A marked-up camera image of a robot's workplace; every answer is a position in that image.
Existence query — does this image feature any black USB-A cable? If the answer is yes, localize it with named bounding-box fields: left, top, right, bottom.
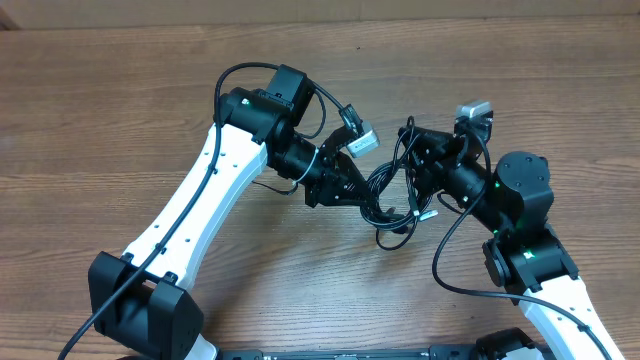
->
left=358, top=115, right=440, bottom=232

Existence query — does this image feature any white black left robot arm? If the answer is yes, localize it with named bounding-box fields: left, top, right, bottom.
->
left=88, top=65, right=379, bottom=359

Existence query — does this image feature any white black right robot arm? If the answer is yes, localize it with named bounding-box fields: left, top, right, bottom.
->
left=398, top=125, right=623, bottom=359

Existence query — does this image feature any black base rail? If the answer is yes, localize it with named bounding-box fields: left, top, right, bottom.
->
left=217, top=344, right=491, bottom=360

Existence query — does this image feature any cardboard back wall panel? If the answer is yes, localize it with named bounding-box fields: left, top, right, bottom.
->
left=1, top=0, right=639, bottom=30

